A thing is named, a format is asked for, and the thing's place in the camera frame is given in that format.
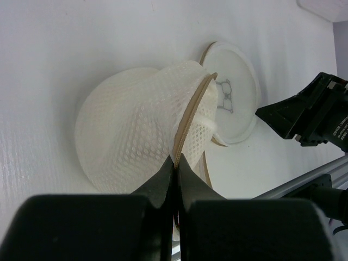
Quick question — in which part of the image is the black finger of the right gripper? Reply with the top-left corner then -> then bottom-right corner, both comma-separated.
256,93 -> 309,139

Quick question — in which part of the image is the aluminium mounting rail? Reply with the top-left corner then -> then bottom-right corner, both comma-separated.
255,154 -> 347,200

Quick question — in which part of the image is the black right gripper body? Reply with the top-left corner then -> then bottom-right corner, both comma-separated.
282,72 -> 347,150

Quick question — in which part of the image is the beige trimmed round laundry bag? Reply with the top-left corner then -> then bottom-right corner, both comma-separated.
74,42 -> 260,194

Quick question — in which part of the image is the white perforated plastic basket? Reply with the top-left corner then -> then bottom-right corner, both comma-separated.
296,0 -> 347,22

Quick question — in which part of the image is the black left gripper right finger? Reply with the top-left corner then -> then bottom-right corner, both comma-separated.
178,158 -> 347,260

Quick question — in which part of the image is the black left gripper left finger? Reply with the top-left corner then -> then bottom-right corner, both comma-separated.
1,158 -> 174,260

